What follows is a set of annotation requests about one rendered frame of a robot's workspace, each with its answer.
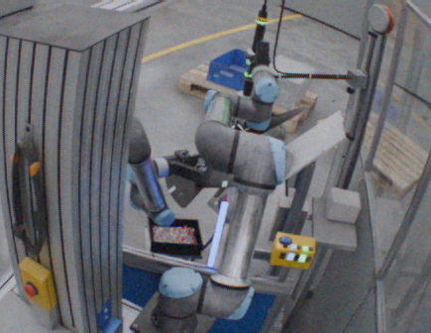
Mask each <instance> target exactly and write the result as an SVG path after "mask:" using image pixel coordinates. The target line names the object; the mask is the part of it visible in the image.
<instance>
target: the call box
mask: <svg viewBox="0 0 431 333"><path fill-rule="evenodd" d="M282 236H287V237H290V239H291V241H290V242H289V244H288V245H287V248H284V247H283V243H282V242H281V241H280V238H281V237H282ZM315 240H316V239H315V238H312V237H309V238H308V237H304V236H300V235H298V236H295V235H292V234H287V233H279V232H278V233H277V234H276V238H275V241H274V243H273V244H272V247H271V254H270V264H271V265H275V266H283V267H291V268H296V269H297V268H300V269H304V270H305V269H308V268H309V267H310V264H311V261H312V259H313V257H314V252H315ZM291 245H296V248H295V249H291ZM299 245H300V246H302V250H303V247H307V250H304V251H302V250H298V249H297V246H299ZM309 247H312V248H313V252H310V251H309ZM281 252H283V253H286V255H285V258H284V259H279V258H278V257H279V254H280V253H281ZM289 253H291V254H294V256H295V255H298V254H299V255H303V256H311V260H310V261H309V263H308V262H307V263H304V262H301V261H299V260H298V262H297V261H294V260H293V259H292V260H288V259H287V258H288V255H289Z"/></svg>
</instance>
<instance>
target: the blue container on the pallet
mask: <svg viewBox="0 0 431 333"><path fill-rule="evenodd" d="M245 53H246V51H244V50H240V49H231V50H229V51H228V52H226V53H223V54H221V55H219V56H217V57H214V58H212V59H211V60H209V61H210V62H209V67H208V71H207V72H208V73H207V74H206V80H207V81H209V82H212V83H217V84H220V85H223V86H225V87H228V88H231V89H233V90H236V91H241V90H243V88H244V83H245V79H246V78H245V74H246V70H247V67H248V65H247V64H246V59H245Z"/></svg>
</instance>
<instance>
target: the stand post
mask: <svg viewBox="0 0 431 333"><path fill-rule="evenodd" d="M315 168H316V160H315V161H314V162H312V163H310V164H309V165H308V166H306V167H304V168H303V169H302V170H301V173H300V176H299V180H298V183H297V185H296V188H295V192H294V195H293V198H292V202H291V205H290V208H289V211H288V215H287V218H286V221H285V224H284V228H283V231H282V233H287V234H292V235H293V234H294V231H295V228H296V225H297V222H298V219H299V216H300V214H301V211H302V208H303V205H304V201H305V198H306V195H307V192H308V189H309V186H310V183H311V180H312V177H313V174H314V172H315ZM280 267H281V266H275V265H271V266H270V265H269V269H268V272H267V276H274V277H277V274H278V272H279V269H280Z"/></svg>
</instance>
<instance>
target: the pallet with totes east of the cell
mask: <svg viewBox="0 0 431 333"><path fill-rule="evenodd" d="M209 62H210V61H209V60H208V61H206V62H205V63H204V65H203V64H201V65H199V66H197V67H196V68H195V69H192V70H190V71H189V72H188V73H185V74H184V75H182V76H180V77H179V82H178V87H177V90H179V91H184V92H187V93H189V94H192V95H195V96H197V97H200V98H203V99H205V100H206V95H207V94H206V93H203V92H200V91H198V90H196V89H195V85H201V86H203V87H206V88H209V89H211V90H215V91H217V90H219V91H221V92H225V93H230V94H235V95H237V93H238V91H236V90H233V89H231V88H228V87H225V86H223V85H220V84H217V83H212V82H209V81H207V80H206V74H207V73H208V72H207V71H208V67H209ZM317 98H318V97H317V94H315V93H313V92H310V91H307V93H306V95H305V96H304V98H303V99H302V100H299V101H298V103H297V104H296V105H295V106H294V107H293V108H291V109H293V110H294V109H296V108H300V107H308V109H306V110H305V111H303V113H301V114H299V115H296V116H295V117H293V118H292V119H290V120H288V121H286V122H284V123H283V125H284V126H285V127H286V133H289V134H293V133H294V132H295V130H296V127H297V123H298V120H300V121H302V122H304V121H305V119H306V117H307V114H308V111H309V109H312V110H313V109H314V108H315V107H316V106H315V104H316V102H317ZM286 111H288V110H285V109H283V108H280V107H278V106H275V105H273V106H272V113H274V115H277V114H280V113H283V112H286Z"/></svg>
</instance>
